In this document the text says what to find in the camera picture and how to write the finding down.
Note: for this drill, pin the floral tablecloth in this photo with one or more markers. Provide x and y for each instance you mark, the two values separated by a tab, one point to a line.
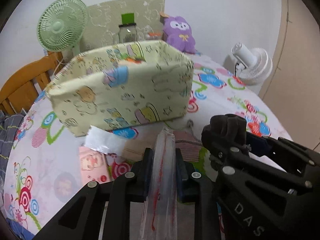
43	171

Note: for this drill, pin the green cup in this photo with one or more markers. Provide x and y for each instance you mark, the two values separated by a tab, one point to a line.
128	18

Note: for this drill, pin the green desk fan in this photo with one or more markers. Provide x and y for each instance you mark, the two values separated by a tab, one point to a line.
61	26

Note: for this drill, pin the yellow cartoon fabric storage box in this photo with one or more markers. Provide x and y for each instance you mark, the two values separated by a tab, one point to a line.
122	85

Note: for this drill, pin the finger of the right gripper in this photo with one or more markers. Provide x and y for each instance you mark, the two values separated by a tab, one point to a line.
259	200
290	156

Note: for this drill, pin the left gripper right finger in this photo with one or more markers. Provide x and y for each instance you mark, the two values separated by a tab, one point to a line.
193	187

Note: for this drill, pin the beige door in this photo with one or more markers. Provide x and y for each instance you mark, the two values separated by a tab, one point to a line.
292	90

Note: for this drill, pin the green cartoon placemat board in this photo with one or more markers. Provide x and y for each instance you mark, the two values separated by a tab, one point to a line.
104	20

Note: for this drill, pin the wooden bed headboard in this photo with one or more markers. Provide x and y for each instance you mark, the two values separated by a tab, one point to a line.
19	92

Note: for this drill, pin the pink cartoon tissue pack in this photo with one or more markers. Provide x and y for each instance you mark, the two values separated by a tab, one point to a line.
93	166

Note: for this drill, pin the white standing fan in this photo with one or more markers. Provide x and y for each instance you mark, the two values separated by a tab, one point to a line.
252	66

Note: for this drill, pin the purple plush bunny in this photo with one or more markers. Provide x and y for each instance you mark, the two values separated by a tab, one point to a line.
177	33

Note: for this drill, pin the clear pack of straws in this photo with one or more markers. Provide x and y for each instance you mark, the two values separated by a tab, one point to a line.
159	220

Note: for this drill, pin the white cloth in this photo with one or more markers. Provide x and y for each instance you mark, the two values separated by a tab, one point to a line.
109	143

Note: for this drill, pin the glass mason jar mug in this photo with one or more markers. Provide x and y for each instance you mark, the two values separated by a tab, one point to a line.
127	33

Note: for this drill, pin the grey plaid pillow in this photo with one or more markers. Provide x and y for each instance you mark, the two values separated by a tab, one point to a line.
9	126

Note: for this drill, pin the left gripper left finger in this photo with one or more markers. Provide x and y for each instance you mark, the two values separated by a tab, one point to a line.
102	210

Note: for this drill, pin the toothpick jar orange lid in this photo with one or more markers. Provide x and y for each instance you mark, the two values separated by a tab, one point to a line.
154	36

